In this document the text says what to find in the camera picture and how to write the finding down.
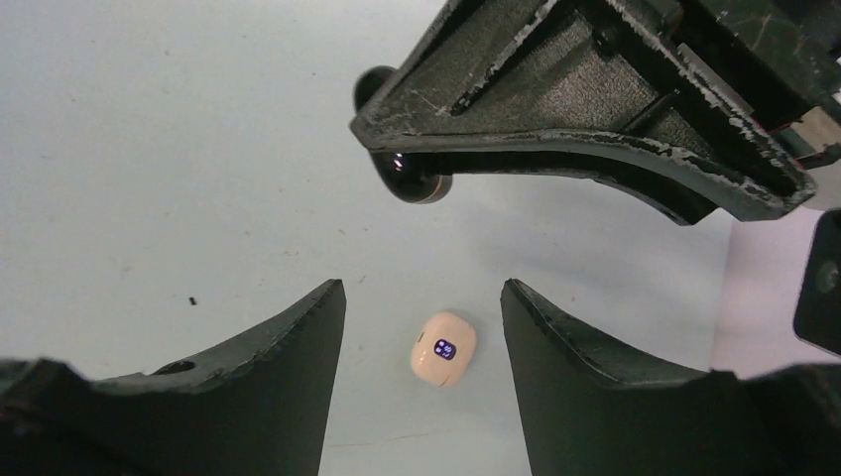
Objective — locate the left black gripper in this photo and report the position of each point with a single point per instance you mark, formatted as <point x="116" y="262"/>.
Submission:
<point x="754" y="81"/>

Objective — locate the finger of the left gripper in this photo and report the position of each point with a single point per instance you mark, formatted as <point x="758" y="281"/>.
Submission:
<point x="541" y="88"/>

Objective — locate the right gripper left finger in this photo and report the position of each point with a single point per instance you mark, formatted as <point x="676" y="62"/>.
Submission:
<point x="254" y="404"/>

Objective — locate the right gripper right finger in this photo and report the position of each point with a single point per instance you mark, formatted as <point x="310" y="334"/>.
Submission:
<point x="591" y="404"/>

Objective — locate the beige earbud charging case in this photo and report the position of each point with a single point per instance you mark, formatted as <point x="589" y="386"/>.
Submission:
<point x="444" y="349"/>

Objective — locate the black earbud charging case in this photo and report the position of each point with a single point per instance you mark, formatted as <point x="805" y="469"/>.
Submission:
<point x="402" y="174"/>

